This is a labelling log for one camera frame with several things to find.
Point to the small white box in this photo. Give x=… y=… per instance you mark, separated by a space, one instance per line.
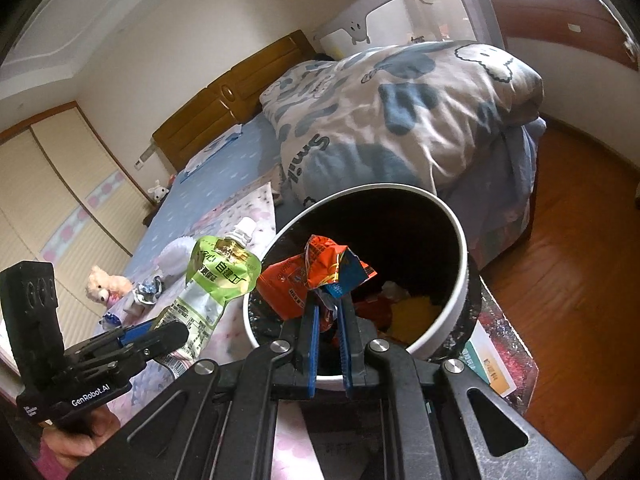
x=131 y=304

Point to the grey quilt with blue hearts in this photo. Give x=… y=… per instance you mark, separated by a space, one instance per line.
x=390 y=125

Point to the white rabbit toy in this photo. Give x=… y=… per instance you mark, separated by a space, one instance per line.
x=158 y=192

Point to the red snack bag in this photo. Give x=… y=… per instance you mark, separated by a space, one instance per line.
x=280 y=285

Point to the white green booklet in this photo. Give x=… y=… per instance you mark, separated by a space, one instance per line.
x=492 y=360

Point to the green spouted drink pouch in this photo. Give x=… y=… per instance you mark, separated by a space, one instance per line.
x=210 y=285

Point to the blue dotted bed sheet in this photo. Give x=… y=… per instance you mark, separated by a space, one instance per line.
x=210 y=195

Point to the wall switch panel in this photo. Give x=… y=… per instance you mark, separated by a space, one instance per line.
x=145 y=155

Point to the red white carton box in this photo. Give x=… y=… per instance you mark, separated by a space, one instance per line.
x=372 y=312

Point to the cream slatted sliding wardrobe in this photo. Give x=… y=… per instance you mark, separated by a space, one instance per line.
x=50 y=185

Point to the orange blue snack wrapper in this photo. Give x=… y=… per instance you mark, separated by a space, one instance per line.
x=330 y=260

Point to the white foam fruit net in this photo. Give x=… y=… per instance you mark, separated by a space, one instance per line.
x=175 y=257

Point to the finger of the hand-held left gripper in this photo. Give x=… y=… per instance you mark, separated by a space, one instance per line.
x=135 y=332
x=167 y=340

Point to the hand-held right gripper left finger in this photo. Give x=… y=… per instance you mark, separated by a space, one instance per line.
x=312 y=340

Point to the white tissue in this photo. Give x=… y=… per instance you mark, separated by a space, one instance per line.
x=395 y=291

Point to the person's left hand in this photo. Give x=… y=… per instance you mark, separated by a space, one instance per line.
x=80 y=435

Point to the wooden nightstand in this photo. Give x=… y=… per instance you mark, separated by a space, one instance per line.
x=152 y=212

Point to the pink floral sheet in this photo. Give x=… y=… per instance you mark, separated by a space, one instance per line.
x=232 y=330

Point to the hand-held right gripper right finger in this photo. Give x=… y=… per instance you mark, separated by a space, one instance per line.
x=346 y=350

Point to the blue white pillow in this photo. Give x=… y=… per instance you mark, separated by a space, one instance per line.
x=210 y=157

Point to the wooden headboard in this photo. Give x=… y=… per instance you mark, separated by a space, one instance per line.
x=200 y=120

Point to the red-brown drawer cabinet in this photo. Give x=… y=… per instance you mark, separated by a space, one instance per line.
x=550 y=15

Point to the grey bed guard rail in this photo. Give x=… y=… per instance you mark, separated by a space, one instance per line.
x=345 y=35

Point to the beige teddy bear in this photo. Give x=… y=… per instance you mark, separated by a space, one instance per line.
x=102 y=285

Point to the white black trash bin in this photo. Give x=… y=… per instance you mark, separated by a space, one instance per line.
x=400 y=230

